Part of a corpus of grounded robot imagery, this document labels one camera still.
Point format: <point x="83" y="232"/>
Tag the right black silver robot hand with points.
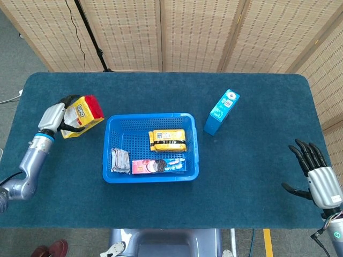
<point x="325" y="187"/>

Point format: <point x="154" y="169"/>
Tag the wide bamboo folding screen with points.
<point x="128" y="32"/>

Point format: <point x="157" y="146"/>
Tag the black tripod stand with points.
<point x="89" y="34"/>

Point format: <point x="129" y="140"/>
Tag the narrow bamboo folding screen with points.
<point x="332" y="88"/>

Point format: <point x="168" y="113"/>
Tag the yellow black snack packet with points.
<point x="168" y="144"/>

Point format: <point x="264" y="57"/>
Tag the white dotted base foot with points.
<point x="116" y="247"/>
<point x="227" y="253"/>

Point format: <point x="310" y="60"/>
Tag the blue carton box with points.
<point x="219" y="115"/>

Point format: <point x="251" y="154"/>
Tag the dark red shoe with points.
<point x="57" y="247"/>

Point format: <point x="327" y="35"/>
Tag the white floor strip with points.
<point x="233" y="241"/>

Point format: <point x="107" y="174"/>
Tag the yellow floor tape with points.
<point x="268" y="243"/>

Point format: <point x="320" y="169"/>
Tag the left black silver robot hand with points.
<point x="52" y="117"/>

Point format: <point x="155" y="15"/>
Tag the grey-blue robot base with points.
<point x="166" y="243"/>

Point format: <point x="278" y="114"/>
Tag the pink blue cookie pack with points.
<point x="150" y="166"/>

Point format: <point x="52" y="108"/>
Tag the blue plastic perforated basket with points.
<point x="150" y="178"/>

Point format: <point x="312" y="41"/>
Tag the teal carpet table mat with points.
<point x="67" y="174"/>

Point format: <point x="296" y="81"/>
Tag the yellow red Lipo snack bag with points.
<point x="85" y="112"/>

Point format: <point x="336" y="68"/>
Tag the white red small snack packet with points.
<point x="120" y="160"/>

